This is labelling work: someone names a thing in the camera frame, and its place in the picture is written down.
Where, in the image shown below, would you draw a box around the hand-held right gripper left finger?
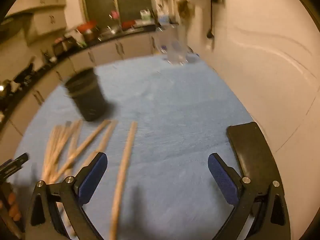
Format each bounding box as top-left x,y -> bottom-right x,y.
25,152 -> 108,240

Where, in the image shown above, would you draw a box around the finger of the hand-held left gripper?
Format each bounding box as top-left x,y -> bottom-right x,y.
0,152 -> 29,180

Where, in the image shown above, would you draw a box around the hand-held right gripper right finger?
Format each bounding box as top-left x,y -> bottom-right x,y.
207,152 -> 290,240

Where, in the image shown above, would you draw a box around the long wooden chopstick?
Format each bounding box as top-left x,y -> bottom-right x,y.
109,121 -> 138,240
50,119 -> 112,183
80,120 -> 118,168

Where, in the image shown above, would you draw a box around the black plastic utensil holder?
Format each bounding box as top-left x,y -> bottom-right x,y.
64,67 -> 108,122

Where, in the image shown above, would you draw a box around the person's left hand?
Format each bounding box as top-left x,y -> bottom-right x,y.
7,192 -> 22,222

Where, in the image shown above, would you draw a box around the blue table cloth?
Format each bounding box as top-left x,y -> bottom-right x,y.
10,54 -> 253,240

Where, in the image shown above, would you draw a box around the white lower cabinets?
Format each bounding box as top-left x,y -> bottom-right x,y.
0,31 -> 160,153

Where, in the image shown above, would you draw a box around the white cabinets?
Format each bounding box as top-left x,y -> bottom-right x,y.
0,31 -> 160,153
5,0 -> 67,22

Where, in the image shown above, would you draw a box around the black box appliance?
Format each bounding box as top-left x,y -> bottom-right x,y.
52,37 -> 77,57

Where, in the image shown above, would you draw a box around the clear glass mug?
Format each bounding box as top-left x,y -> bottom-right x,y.
152,25 -> 192,66

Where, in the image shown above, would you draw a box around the grey range hood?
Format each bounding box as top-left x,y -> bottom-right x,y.
0,12 -> 33,39

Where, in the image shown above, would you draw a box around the brown cooking pot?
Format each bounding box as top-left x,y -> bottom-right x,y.
84,30 -> 97,42

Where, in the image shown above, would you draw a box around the black kitchen countertop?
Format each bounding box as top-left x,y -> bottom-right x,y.
0,25 -> 163,130

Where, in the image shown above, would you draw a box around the red plastic basin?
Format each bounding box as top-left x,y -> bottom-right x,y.
76,22 -> 97,33

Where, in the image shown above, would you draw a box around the white upper cabinets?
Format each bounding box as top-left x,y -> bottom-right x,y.
5,0 -> 67,22

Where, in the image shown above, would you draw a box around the blue label white jug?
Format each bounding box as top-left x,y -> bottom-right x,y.
158,14 -> 171,26

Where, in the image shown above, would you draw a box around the green label detergent bottle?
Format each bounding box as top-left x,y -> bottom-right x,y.
139,9 -> 152,21

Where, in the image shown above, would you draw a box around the brown dried bundle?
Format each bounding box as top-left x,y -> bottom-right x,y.
176,0 -> 195,25

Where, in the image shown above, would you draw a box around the dark kitchen window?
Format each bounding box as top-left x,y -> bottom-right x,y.
79,0 -> 153,24

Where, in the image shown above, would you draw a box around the black cable with plug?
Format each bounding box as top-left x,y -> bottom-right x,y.
206,0 -> 215,40

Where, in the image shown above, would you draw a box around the small white wall cabinet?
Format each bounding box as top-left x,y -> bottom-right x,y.
26,10 -> 68,44

